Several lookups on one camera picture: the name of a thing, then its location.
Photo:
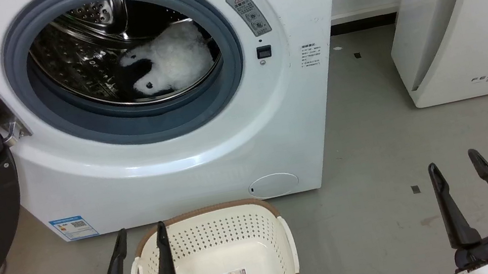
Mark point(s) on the white front-load washing machine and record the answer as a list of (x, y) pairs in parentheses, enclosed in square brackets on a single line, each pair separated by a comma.
[(208, 163)]

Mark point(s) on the cream perforated laundry basket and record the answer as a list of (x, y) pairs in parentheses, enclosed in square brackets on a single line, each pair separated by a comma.
[(241, 238)]

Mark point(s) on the blue energy label sticker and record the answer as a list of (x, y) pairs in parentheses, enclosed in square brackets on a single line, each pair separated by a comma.
[(74, 228)]

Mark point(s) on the oval white filter cover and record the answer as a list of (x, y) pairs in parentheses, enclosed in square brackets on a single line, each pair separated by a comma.
[(274, 185)]

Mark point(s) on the black baseboard strip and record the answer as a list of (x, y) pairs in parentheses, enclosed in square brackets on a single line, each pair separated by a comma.
[(364, 24)]

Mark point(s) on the small printed text sticker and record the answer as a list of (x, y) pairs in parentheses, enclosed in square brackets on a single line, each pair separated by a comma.
[(311, 55)]

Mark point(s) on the grey warning sticker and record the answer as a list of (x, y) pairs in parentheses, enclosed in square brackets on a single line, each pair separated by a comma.
[(250, 14)]

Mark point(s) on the black and white panda plush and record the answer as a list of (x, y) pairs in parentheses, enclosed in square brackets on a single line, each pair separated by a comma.
[(180, 58)]

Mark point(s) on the black door latch socket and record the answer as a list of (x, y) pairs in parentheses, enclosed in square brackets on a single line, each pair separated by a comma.
[(264, 51)]

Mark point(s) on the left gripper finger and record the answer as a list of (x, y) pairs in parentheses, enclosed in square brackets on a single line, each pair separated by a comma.
[(166, 271), (118, 262)]

